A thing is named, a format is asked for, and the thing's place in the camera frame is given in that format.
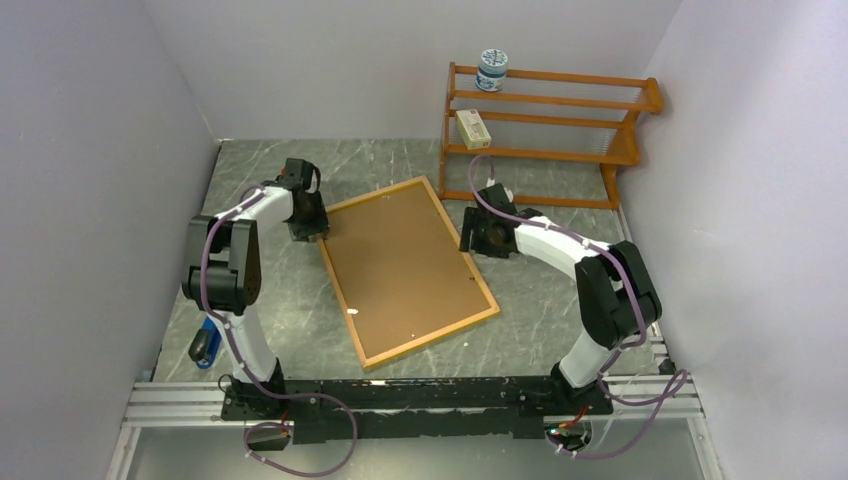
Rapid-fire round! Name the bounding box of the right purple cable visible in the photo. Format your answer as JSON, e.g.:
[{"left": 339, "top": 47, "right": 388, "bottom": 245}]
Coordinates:
[{"left": 546, "top": 364, "right": 690, "bottom": 461}]

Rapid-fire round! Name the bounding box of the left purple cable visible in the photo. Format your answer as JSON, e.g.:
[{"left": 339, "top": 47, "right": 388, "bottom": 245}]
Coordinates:
[{"left": 242, "top": 394, "right": 359, "bottom": 480}]

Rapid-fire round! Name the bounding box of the small white green box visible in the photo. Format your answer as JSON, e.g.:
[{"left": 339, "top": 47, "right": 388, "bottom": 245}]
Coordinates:
[{"left": 454, "top": 109, "right": 492, "bottom": 150}]

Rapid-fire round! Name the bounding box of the orange wooden shelf rack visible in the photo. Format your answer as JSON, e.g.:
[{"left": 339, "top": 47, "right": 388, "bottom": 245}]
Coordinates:
[{"left": 437, "top": 63, "right": 666, "bottom": 210}]

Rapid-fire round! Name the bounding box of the blue stapler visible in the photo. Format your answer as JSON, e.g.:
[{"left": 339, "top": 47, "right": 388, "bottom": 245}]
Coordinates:
[{"left": 187, "top": 317, "right": 222, "bottom": 370}]

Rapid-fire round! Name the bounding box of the blue white jar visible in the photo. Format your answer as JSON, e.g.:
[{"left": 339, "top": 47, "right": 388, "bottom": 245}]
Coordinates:
[{"left": 475, "top": 48, "right": 508, "bottom": 92}]

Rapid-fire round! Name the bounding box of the yellow wooden photo frame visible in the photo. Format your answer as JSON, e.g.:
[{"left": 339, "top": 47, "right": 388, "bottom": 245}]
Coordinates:
[{"left": 316, "top": 175, "right": 502, "bottom": 372}]

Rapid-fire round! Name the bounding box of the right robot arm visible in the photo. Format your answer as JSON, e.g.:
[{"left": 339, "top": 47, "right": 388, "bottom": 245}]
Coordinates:
[{"left": 459, "top": 180, "right": 662, "bottom": 415}]

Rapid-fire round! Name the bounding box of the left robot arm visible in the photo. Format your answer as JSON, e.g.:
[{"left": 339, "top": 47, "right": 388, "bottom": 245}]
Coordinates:
[{"left": 181, "top": 158, "right": 329, "bottom": 420}]

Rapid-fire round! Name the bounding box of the purple cable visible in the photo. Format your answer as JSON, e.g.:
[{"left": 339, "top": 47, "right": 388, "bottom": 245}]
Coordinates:
[
  {"left": 242, "top": 394, "right": 359, "bottom": 480},
  {"left": 546, "top": 364, "right": 690, "bottom": 461}
]

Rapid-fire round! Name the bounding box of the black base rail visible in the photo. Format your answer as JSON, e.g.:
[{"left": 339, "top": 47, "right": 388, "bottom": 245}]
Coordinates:
[{"left": 221, "top": 375, "right": 613, "bottom": 444}]

